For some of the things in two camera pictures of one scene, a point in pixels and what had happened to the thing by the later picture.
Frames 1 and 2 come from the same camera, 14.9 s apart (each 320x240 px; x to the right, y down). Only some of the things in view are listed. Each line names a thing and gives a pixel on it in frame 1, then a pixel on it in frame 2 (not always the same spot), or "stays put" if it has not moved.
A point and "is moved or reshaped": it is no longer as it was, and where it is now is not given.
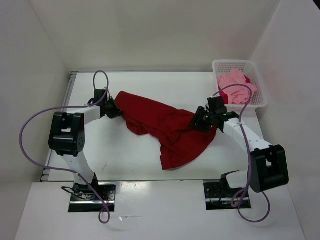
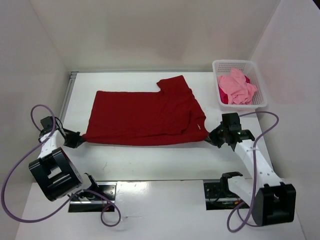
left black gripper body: (110, 107) -> (70, 140)
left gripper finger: (120, 112) -> (77, 135)
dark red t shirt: (180, 143) is moved or reshaped
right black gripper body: (207, 119) -> (219, 139)
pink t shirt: (237, 94) stays put
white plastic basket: (249, 68) stays put
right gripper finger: (199, 114) -> (212, 134)
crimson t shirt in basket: (223, 96) stays put
